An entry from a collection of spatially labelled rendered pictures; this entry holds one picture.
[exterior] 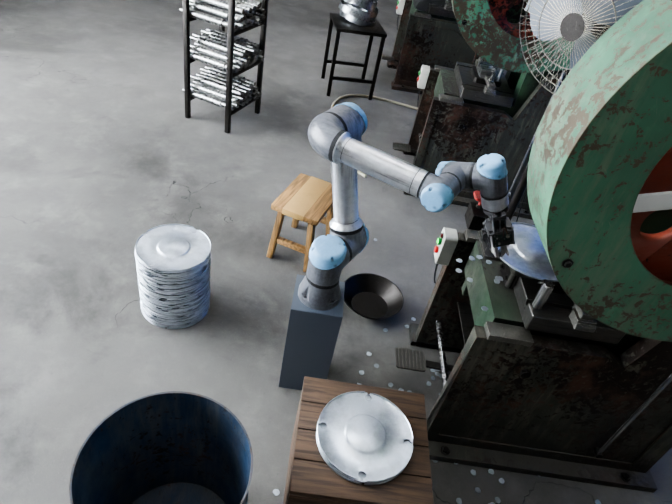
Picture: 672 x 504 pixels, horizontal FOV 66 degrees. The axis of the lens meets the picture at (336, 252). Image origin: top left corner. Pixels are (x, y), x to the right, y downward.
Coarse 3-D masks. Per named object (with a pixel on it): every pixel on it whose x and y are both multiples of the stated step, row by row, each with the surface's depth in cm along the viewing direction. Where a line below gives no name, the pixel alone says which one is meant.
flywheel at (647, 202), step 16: (656, 176) 103; (640, 192) 106; (656, 192) 101; (640, 208) 102; (656, 208) 102; (640, 224) 111; (640, 240) 113; (656, 240) 114; (640, 256) 116; (656, 256) 116; (656, 272) 119
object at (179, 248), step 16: (176, 224) 217; (144, 240) 206; (160, 240) 208; (176, 240) 209; (192, 240) 211; (208, 240) 213; (144, 256) 199; (160, 256) 201; (176, 256) 202; (192, 256) 204
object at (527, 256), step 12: (516, 228) 175; (528, 228) 177; (516, 240) 169; (528, 240) 170; (540, 240) 172; (516, 252) 165; (528, 252) 165; (540, 252) 166; (516, 264) 160; (528, 264) 161; (540, 264) 162; (540, 276) 157; (552, 276) 158
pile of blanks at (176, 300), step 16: (208, 256) 208; (144, 272) 199; (160, 272) 197; (176, 272) 196; (192, 272) 200; (208, 272) 213; (144, 288) 205; (160, 288) 202; (176, 288) 202; (192, 288) 206; (208, 288) 218; (144, 304) 214; (160, 304) 207; (176, 304) 209; (192, 304) 212; (208, 304) 225; (160, 320) 214; (176, 320) 213; (192, 320) 218
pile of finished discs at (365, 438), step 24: (336, 408) 158; (360, 408) 159; (384, 408) 160; (336, 432) 151; (360, 432) 152; (384, 432) 153; (408, 432) 155; (336, 456) 146; (360, 456) 147; (384, 456) 148; (408, 456) 149; (360, 480) 142; (384, 480) 143
